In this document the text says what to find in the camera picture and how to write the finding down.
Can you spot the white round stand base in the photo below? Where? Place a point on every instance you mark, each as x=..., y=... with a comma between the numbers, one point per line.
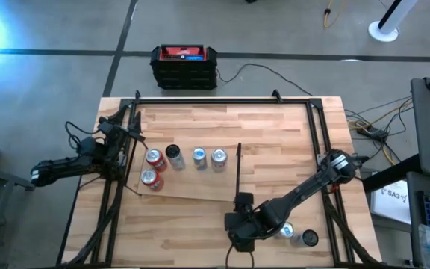
x=383, y=31

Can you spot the silver Diet Coke can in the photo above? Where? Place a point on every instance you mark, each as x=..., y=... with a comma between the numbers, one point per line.
x=218, y=160

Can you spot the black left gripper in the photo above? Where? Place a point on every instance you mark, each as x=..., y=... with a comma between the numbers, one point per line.
x=116, y=138

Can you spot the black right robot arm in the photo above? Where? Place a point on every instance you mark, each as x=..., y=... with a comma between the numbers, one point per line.
x=304, y=187

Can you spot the black desk frame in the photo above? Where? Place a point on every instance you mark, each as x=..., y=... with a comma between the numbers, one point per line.
x=416, y=228

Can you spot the white Celsius Peach Vibe can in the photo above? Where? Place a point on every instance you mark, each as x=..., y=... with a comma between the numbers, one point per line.
x=175, y=157
x=306, y=238

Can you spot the blue silver Red Bull can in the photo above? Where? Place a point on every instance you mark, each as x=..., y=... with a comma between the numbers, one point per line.
x=287, y=229
x=199, y=157

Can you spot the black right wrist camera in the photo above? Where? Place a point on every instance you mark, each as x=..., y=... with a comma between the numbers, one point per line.
x=244, y=201

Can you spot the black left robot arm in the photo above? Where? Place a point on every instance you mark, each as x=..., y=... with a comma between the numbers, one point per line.
x=65, y=166

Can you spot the red black power station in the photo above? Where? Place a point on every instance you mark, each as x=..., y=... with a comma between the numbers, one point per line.
x=183, y=74

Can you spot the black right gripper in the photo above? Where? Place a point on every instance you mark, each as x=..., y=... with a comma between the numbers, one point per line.
x=243, y=231

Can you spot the black power strip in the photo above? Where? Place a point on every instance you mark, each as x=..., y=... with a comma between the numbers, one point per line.
x=373, y=132

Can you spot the black aluminium table frame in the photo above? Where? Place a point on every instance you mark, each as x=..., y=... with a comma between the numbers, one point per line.
x=218, y=101

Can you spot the red Fanta can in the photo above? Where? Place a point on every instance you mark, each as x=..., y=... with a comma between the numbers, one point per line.
x=156, y=160
x=151, y=179

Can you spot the white printed paper sheet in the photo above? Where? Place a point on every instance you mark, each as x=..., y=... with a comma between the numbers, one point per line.
x=390, y=203

